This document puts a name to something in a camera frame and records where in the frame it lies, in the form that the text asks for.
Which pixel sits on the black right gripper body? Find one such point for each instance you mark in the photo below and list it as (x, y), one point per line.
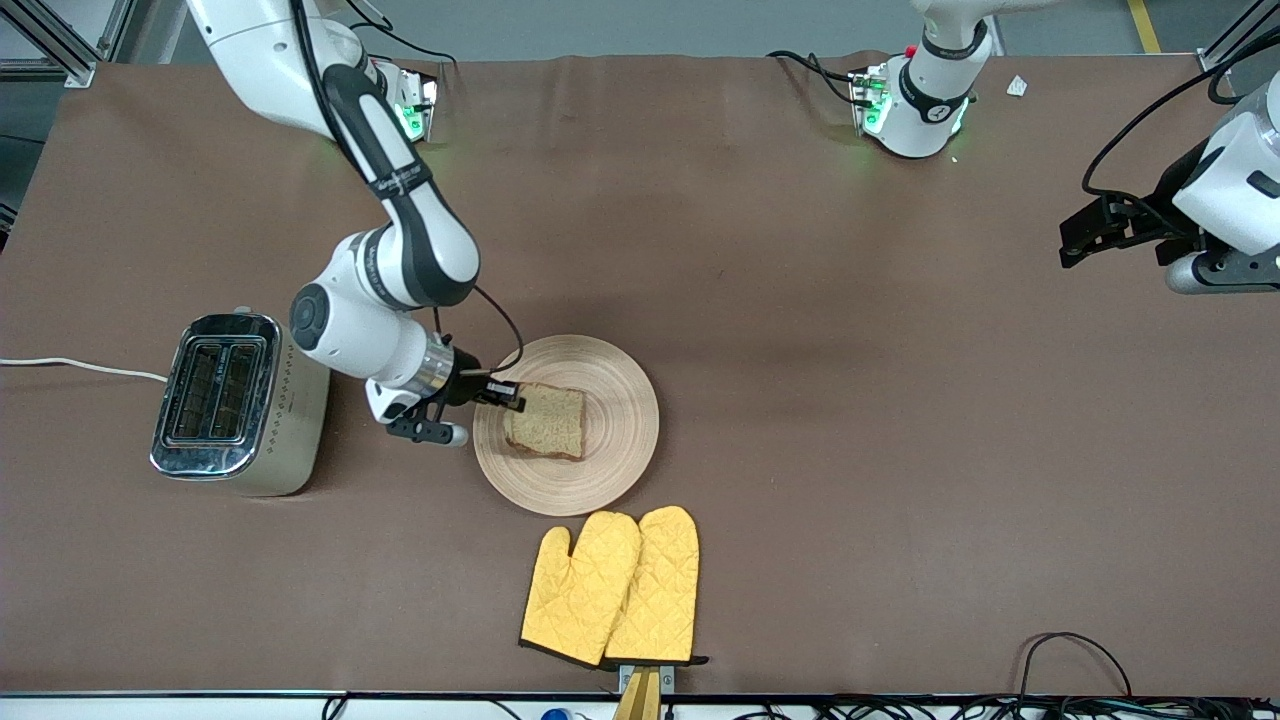
(464, 385)

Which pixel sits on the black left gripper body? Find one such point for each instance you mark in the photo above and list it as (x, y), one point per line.
(1166, 202)

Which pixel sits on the brown toast slice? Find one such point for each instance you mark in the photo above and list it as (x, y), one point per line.
(548, 425)

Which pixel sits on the round wooden plate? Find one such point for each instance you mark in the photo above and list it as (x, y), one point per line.
(620, 430)

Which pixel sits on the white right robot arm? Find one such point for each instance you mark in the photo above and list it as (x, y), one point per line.
(410, 230)

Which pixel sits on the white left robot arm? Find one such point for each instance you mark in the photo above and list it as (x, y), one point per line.
(925, 110)

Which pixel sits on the white paper scrap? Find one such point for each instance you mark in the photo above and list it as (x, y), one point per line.
(1017, 86)

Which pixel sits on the beige chrome toaster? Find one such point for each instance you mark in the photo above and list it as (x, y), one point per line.
(285, 420)

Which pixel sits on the yellow quilted oven mitt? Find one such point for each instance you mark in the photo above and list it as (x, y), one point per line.
(660, 590)
(575, 590)

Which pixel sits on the brown table cover mat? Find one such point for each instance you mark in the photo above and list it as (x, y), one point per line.
(800, 300)

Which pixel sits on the blue cap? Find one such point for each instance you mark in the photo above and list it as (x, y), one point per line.
(556, 714)

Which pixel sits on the aluminium frame profile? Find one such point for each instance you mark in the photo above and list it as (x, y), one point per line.
(50, 45)
(1235, 40)

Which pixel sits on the grey metal bracket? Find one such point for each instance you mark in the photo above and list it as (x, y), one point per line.
(667, 676)

